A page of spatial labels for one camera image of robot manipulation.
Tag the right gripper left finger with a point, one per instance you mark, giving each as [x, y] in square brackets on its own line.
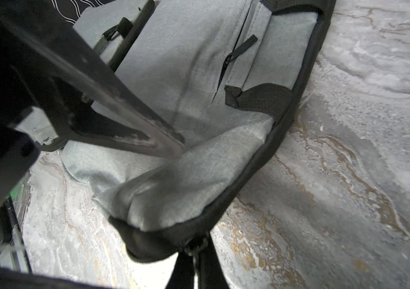
[183, 275]

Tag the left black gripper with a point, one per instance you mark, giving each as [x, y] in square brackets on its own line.
[32, 55]

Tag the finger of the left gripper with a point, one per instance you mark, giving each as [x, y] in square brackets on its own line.
[80, 94]

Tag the grey laptop bag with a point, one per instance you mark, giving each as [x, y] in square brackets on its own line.
[228, 76]
[110, 30]

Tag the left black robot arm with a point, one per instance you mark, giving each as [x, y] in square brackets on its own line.
[54, 87]

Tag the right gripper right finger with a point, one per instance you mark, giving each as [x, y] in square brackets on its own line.
[208, 267]

